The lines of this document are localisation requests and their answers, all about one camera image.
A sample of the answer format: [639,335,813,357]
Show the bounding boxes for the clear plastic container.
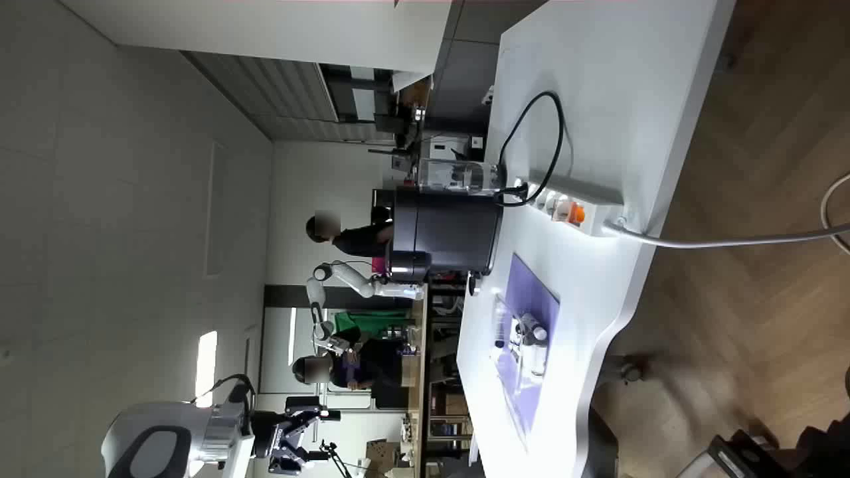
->
[505,307,552,384]

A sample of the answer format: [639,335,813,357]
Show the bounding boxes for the white power strip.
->
[525,168,626,236]

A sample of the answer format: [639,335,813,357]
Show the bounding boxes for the black appliance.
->
[387,185,503,280]

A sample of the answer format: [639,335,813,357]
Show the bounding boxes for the grey window blinds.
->
[184,51,350,145]

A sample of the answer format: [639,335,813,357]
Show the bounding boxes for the seated person in dark clothes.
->
[290,327,408,392]

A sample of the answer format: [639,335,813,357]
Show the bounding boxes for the black power cable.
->
[495,88,569,209]

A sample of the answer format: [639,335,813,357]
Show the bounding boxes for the green board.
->
[329,306,420,338]

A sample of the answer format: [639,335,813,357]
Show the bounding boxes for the white power cable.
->
[608,169,850,249]

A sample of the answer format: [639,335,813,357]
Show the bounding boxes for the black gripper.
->
[254,408,326,469]

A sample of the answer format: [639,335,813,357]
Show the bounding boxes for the person in black shirt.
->
[303,213,396,261]

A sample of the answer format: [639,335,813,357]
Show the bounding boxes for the white cylindrical tube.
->
[492,297,511,351]
[524,343,552,382]

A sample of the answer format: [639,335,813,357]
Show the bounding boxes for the purple mat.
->
[492,252,562,439]

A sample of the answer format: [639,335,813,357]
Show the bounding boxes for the wooden shelf unit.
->
[423,282,471,478]

